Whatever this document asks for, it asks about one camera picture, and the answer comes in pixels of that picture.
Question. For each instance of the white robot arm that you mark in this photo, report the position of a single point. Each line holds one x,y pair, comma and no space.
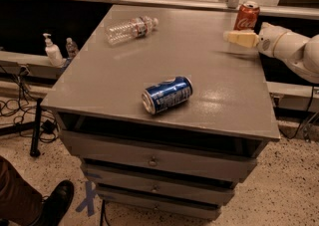
299,53

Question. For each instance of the bottom grey drawer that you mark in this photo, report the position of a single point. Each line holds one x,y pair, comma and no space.
158,202

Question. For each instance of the small clear bottle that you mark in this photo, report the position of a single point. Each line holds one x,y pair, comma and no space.
72,48

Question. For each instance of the grey drawer cabinet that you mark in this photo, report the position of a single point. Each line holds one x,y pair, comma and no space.
170,122

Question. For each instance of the middle grey drawer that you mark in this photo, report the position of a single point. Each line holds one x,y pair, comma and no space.
165,184

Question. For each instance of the grey drawer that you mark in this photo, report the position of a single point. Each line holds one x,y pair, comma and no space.
158,157
165,184
158,202

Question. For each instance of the black stand leg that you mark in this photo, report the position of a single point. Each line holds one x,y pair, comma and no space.
34,125

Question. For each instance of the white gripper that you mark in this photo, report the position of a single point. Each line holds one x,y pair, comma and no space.
269,41

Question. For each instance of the top grey drawer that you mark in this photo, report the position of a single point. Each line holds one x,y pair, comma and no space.
158,157

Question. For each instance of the black shoe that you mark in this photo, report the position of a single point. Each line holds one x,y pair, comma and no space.
57,204

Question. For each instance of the brown trouser leg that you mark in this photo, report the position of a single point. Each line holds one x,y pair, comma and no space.
19,201

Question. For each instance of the clear plastic water bottle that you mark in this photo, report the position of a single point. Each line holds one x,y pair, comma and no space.
131,29

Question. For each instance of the red coke can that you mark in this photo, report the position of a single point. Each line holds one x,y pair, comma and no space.
247,16

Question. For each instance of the white pump sanitizer bottle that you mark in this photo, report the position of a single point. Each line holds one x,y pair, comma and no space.
53,51

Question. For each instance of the blue pepsi can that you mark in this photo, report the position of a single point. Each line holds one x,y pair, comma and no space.
167,94

